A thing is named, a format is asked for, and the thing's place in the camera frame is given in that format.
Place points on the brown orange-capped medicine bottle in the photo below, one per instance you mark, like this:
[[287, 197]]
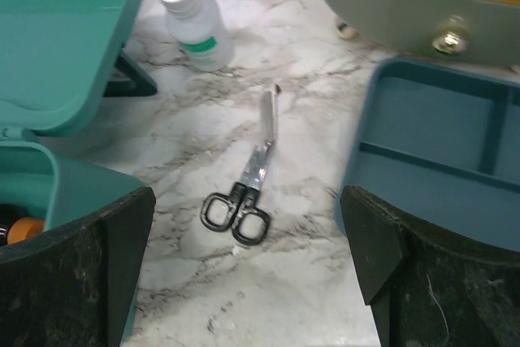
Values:
[[17, 225]]

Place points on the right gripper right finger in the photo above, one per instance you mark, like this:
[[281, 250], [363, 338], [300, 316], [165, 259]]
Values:
[[426, 285]]

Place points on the clear white-capped bottle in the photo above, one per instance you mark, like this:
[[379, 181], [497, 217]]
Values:
[[197, 26]]

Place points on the teal medicine kit box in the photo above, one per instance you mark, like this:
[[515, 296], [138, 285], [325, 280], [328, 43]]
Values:
[[59, 60]]

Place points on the blue divided tray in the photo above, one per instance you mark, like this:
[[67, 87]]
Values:
[[443, 145]]

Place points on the round pastel drawer cabinet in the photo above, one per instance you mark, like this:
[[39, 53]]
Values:
[[469, 31]]

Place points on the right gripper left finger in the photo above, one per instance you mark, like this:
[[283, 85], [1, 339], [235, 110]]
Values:
[[74, 285]]

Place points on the black-handled bandage scissors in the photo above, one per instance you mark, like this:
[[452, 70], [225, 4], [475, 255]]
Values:
[[242, 200]]

